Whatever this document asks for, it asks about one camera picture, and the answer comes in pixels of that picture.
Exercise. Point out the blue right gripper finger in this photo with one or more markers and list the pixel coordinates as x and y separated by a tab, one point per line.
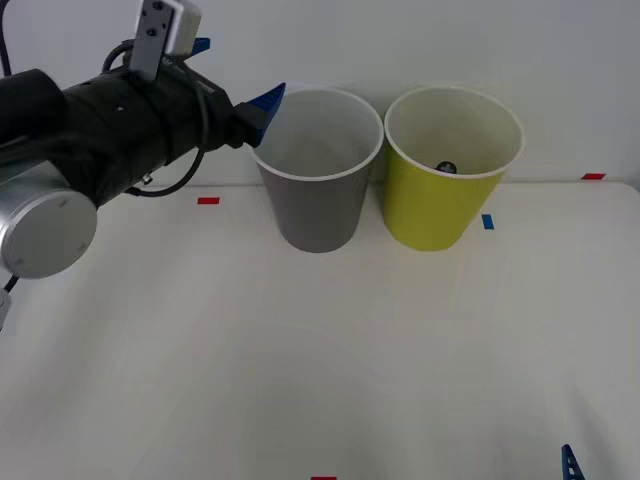
570	465

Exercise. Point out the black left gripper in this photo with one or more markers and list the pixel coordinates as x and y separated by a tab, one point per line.
215	120

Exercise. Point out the yellow bottle with black cap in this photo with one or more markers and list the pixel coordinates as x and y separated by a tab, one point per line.
445	166

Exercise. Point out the silver and black left arm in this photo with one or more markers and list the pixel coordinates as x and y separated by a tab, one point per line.
45	235

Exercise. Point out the grey plastic waste bin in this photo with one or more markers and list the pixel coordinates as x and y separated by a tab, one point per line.
317	210

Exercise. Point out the yellow-green plastic waste bin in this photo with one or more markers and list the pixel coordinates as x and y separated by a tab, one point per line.
430	210

